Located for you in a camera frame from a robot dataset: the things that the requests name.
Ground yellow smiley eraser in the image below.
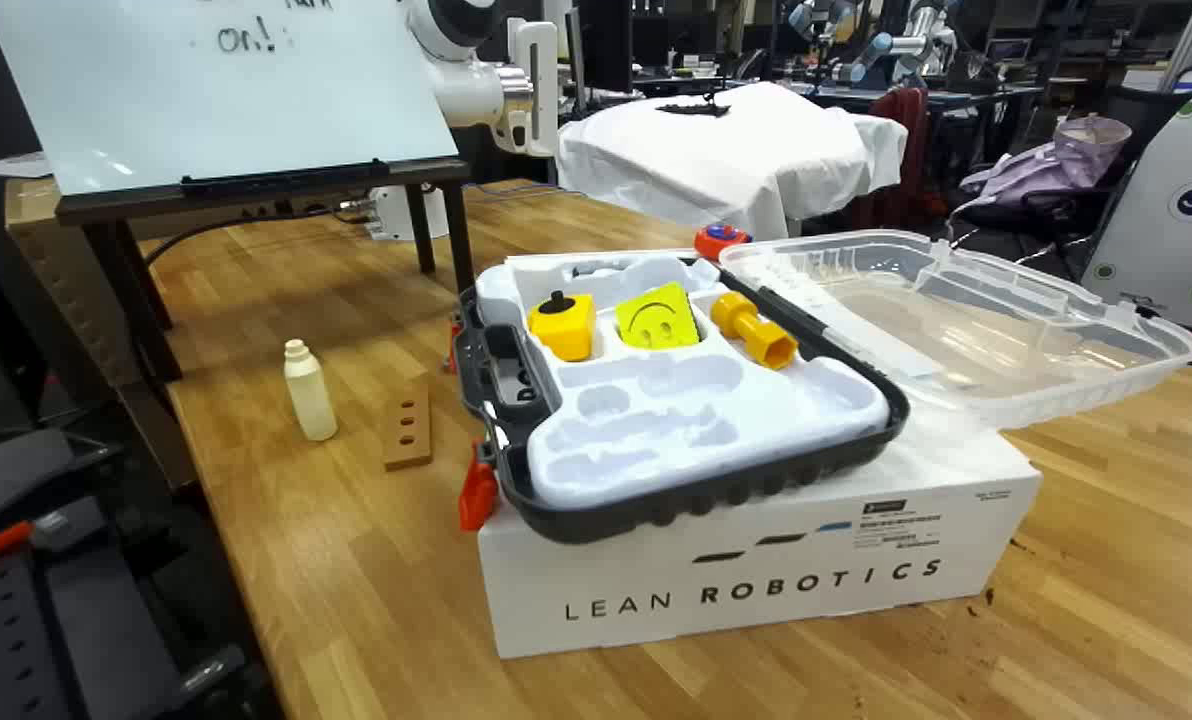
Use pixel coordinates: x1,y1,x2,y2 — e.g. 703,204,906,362
618,279,699,352

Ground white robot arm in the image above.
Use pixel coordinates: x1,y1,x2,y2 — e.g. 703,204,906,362
396,0,576,158

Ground black case with white insert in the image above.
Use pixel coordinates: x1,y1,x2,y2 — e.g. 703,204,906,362
456,252,910,545

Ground red front case latch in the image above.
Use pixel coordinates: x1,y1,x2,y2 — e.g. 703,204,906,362
456,458,501,530

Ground clear plastic case lid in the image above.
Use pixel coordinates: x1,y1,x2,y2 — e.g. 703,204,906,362
720,229,1192,428

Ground white Lean Robotics cardboard box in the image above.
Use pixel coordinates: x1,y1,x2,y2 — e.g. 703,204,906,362
477,401,1042,659

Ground yellow cylinder with black knob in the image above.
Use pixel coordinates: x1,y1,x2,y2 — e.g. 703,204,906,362
529,290,598,359

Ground yellow spool shaped piece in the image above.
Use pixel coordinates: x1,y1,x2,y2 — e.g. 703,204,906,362
713,290,795,366

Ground red round cap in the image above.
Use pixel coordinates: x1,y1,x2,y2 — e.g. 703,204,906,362
694,224,747,261

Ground wooden block with holes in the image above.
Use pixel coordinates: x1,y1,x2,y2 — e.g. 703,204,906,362
385,387,432,468

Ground white cloth covered table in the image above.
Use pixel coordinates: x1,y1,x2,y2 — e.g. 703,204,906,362
558,84,910,241

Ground small cream plastic bottle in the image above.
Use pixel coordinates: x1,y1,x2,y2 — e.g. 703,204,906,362
285,338,337,440

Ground whiteboard on black stand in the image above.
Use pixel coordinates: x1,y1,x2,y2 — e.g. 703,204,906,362
0,0,469,380

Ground purple cloth on chair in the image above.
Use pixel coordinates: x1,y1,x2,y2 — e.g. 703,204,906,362
961,110,1133,209

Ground white cabinet with blue logo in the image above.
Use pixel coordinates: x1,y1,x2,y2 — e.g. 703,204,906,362
1083,67,1192,327

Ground black optical breadboard plate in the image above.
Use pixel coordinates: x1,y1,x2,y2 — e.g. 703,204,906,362
0,428,280,720

